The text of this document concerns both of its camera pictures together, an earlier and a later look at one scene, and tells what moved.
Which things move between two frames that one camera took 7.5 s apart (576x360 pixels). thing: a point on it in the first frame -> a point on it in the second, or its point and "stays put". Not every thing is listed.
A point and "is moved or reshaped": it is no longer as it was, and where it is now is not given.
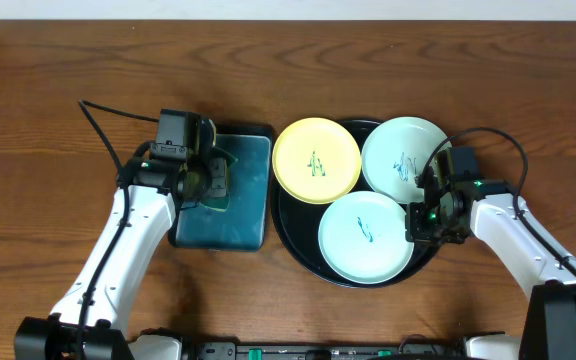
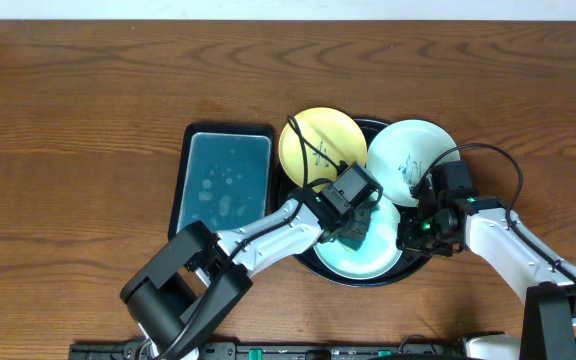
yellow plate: (316, 160) is moved or reshaped
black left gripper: (218, 176) -> (356, 223)
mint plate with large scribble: (396, 153) stays put
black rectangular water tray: (247, 223) stays put
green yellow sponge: (218, 195) -> (353, 243)
